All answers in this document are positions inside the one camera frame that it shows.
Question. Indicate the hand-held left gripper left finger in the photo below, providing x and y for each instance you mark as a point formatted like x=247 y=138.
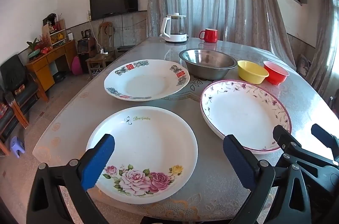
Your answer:
x=98 y=160

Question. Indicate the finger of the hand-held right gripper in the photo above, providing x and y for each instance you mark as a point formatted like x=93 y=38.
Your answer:
x=324 y=135
x=284 y=136

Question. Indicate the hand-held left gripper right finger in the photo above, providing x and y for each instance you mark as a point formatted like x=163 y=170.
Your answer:
x=237 y=160

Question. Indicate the white plate with purple floral rim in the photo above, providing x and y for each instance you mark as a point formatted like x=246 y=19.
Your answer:
x=243 y=112

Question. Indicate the white plate with rose print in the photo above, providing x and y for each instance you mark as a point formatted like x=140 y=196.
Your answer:
x=148 y=142

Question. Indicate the red plastic bowl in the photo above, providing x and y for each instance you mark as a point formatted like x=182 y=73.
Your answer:
x=276 y=73

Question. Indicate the yellow plastic bowl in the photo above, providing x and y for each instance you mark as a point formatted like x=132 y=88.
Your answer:
x=251 y=71

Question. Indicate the white plate with red characters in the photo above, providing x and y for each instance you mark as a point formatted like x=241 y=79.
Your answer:
x=148 y=83

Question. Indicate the stainless steel bowl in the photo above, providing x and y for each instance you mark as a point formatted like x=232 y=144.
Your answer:
x=208 y=62

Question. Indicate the purple plastic stool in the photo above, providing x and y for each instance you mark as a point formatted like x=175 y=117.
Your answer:
x=17 y=146

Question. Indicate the black pan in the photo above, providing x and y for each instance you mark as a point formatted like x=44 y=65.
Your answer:
x=59 y=76

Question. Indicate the pink round bag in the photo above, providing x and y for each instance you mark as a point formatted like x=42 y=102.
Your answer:
x=76 y=65

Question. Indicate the wooden chair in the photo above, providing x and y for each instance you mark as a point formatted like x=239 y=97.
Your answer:
x=102 y=58

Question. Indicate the white power strip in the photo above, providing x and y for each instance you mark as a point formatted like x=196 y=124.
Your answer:
x=103 y=51

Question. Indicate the orange wooden desk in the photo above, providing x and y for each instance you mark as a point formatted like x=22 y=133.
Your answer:
x=42 y=65

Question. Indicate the dark wooden speaker cabinet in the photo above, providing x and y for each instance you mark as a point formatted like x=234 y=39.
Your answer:
x=84 y=49

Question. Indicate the dark wooden bench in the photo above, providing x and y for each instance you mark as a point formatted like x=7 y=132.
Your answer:
x=124 y=48

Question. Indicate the black cushioned wooden armchair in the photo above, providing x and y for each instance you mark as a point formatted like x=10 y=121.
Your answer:
x=16 y=75

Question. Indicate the red packet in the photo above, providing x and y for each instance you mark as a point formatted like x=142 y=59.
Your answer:
x=45 y=49

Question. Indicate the green bowl with plant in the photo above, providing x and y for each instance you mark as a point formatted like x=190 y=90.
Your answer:
x=34 y=53

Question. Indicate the red mug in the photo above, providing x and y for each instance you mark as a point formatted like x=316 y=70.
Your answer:
x=209 y=35

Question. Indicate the white small box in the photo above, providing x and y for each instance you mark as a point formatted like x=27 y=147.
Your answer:
x=70 y=36

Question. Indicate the small wooden desk shelf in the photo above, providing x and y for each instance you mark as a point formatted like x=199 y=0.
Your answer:
x=57 y=33

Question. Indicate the white glass electric kettle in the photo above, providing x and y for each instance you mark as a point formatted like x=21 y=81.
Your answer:
x=174 y=33

